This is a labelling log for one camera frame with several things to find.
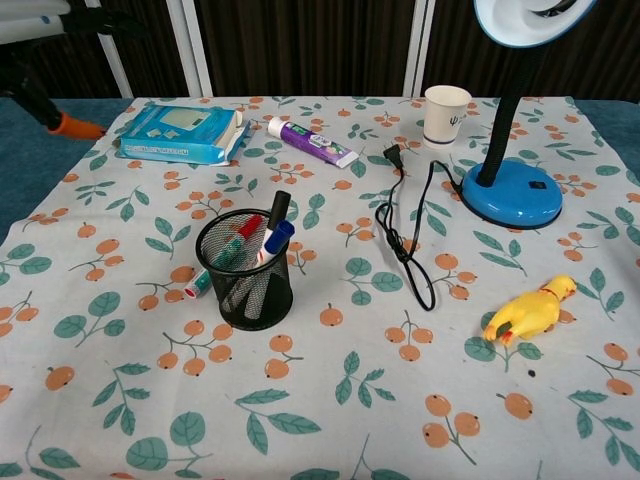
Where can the black mesh pen holder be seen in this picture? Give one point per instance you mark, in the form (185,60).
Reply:
(260,300)

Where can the blue desk lamp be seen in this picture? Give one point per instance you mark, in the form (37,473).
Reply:
(510,200)

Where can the floral fruit print tablecloth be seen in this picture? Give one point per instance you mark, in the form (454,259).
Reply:
(320,380)

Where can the black cap marker pen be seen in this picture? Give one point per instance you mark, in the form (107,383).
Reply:
(280,202)

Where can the yellow rubber chicken toy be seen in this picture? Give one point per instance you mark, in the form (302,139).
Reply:
(530,312)

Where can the blue capped marker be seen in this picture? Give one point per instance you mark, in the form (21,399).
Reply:
(279,240)

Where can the white paper cup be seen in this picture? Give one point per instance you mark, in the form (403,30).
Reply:
(445,120)

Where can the white partition frame post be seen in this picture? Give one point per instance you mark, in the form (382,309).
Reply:
(112,65)
(417,50)
(190,50)

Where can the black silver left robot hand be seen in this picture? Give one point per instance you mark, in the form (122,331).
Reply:
(75,127)

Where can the red cap marker pen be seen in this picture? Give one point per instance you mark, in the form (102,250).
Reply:
(197,286)

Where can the purple white toothpaste tube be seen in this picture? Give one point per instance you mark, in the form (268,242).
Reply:
(310,142)

